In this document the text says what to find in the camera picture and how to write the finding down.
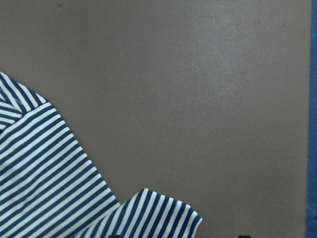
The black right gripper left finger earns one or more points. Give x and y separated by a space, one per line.
114 236

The blue white striped polo shirt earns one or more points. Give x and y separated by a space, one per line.
49 188

